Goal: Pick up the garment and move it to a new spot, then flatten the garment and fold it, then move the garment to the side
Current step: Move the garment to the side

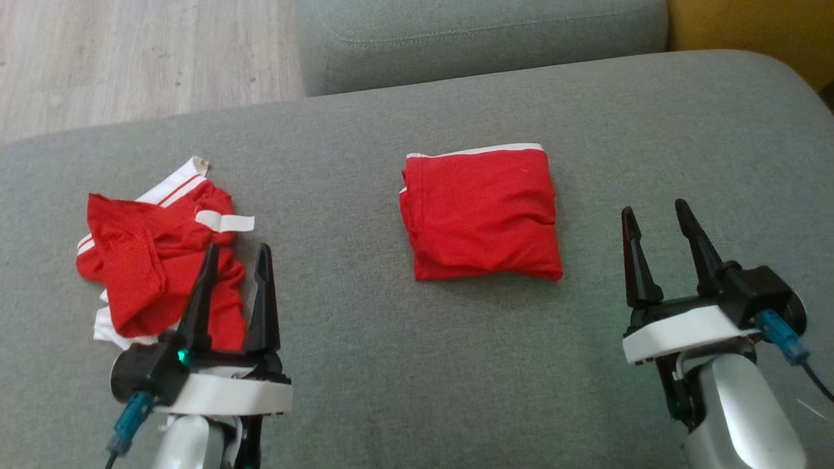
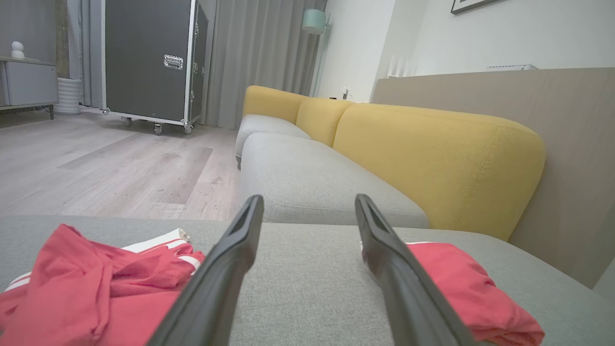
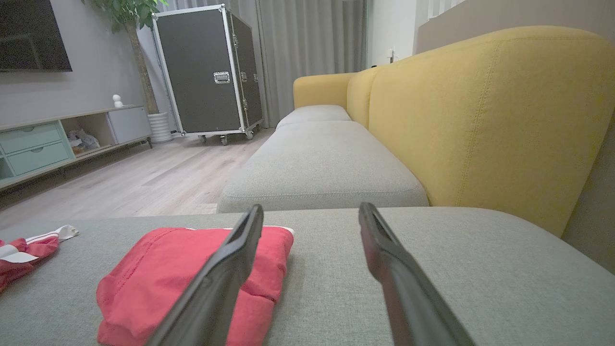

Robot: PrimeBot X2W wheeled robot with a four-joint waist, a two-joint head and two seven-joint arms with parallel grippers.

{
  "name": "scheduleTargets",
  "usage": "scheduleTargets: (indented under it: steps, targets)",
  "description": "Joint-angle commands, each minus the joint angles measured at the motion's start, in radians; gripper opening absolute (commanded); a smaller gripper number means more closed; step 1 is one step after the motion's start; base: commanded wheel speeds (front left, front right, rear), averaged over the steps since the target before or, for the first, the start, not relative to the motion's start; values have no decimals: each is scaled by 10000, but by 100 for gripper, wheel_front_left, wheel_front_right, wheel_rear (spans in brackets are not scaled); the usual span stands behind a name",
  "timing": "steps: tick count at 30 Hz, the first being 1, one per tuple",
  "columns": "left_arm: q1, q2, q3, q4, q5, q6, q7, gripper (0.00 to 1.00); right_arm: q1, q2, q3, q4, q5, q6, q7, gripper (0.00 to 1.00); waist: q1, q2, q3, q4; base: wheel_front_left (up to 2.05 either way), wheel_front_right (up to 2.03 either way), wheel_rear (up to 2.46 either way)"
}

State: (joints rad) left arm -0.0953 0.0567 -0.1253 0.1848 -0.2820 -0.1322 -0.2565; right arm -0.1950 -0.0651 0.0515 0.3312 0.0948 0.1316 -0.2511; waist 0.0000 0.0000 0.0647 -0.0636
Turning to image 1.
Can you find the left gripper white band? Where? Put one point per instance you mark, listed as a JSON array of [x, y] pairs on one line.
[[228, 396]]

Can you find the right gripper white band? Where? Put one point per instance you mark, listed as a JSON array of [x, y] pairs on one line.
[[684, 332]]

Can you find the red Bulls 23 jersey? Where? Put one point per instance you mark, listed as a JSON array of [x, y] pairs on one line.
[[150, 260]]

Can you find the red shorts with white trim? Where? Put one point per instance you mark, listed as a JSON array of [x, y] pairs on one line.
[[482, 215]]

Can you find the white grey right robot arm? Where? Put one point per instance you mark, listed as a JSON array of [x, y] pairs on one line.
[[736, 410]]

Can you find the large grey sofa seat cushion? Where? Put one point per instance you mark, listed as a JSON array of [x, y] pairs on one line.
[[417, 365]]

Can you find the yellow sofa backrest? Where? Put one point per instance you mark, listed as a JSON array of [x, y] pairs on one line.
[[756, 29]]

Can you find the grey sofa back cushion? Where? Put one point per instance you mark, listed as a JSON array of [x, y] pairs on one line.
[[482, 45]]

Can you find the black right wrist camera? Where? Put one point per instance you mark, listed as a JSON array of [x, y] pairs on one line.
[[759, 286]]

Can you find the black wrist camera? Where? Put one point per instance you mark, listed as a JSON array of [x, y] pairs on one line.
[[759, 286], [140, 374]]

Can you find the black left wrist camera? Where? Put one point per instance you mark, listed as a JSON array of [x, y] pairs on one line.
[[140, 374]]

